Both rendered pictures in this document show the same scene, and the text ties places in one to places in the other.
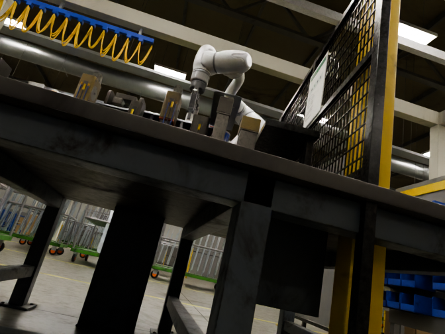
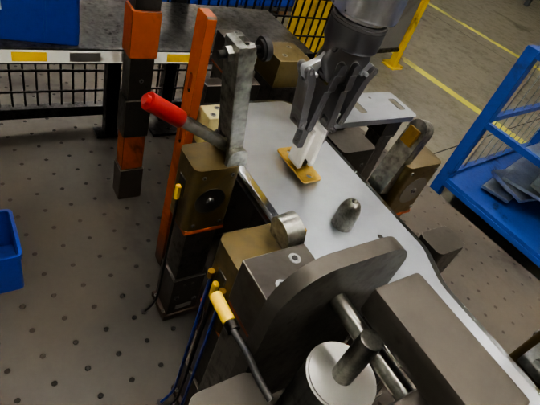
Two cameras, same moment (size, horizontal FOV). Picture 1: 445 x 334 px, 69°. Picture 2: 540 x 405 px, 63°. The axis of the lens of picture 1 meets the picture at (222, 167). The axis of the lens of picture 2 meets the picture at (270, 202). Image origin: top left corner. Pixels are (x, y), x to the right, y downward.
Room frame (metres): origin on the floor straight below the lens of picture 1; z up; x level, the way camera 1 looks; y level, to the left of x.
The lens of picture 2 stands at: (1.81, 0.62, 1.41)
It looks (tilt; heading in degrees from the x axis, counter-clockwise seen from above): 40 degrees down; 227
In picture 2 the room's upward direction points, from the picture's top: 21 degrees clockwise
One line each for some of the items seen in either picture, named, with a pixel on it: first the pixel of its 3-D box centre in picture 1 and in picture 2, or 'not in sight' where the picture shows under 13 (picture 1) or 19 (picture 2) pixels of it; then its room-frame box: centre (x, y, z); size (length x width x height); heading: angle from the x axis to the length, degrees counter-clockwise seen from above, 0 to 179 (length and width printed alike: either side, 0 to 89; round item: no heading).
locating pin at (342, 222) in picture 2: not in sight; (346, 216); (1.39, 0.33, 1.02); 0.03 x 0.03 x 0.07
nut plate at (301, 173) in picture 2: not in sight; (300, 161); (1.39, 0.20, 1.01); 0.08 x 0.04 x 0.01; 92
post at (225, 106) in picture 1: (217, 137); (366, 157); (1.02, 0.04, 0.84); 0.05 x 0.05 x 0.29; 2
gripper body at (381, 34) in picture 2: (196, 92); (347, 49); (1.39, 0.20, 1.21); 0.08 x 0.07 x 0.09; 2
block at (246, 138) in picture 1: (242, 159); (263, 124); (1.27, -0.07, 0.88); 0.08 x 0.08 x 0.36; 2
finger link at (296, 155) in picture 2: not in sight; (301, 145); (1.40, 0.20, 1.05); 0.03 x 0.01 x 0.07; 92
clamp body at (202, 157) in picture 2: not in sight; (182, 243); (1.57, 0.21, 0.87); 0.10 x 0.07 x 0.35; 2
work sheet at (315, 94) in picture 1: (316, 93); not in sight; (1.31, -0.35, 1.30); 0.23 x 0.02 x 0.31; 2
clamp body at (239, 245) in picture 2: not in sight; (215, 340); (1.59, 0.39, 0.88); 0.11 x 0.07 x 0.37; 2
